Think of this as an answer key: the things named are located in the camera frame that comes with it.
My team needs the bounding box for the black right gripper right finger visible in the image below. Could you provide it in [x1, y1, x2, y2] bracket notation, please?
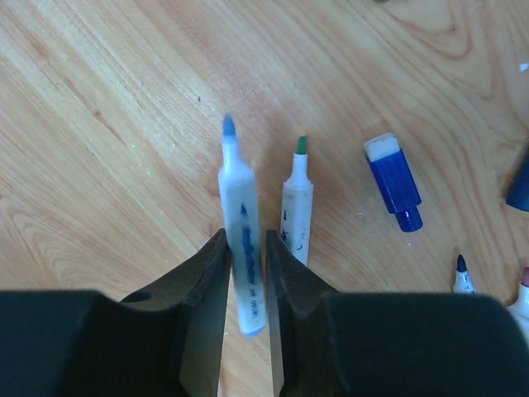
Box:
[266, 230, 528, 396]

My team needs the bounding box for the lilac cap marker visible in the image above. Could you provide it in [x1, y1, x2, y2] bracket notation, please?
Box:
[218, 114, 267, 337]

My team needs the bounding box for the blue pen cap with eraser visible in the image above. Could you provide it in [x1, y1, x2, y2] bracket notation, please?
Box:
[364, 132, 423, 232]

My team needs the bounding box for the green cap marker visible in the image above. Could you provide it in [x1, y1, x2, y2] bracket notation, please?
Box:
[280, 136, 314, 267]

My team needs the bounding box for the dark blue marker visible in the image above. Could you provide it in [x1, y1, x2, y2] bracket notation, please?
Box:
[453, 254, 476, 294]

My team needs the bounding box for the pink end marker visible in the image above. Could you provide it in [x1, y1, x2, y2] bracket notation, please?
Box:
[508, 266, 529, 342]

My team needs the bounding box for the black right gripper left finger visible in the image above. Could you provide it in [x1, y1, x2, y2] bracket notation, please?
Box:
[1, 230, 229, 396]

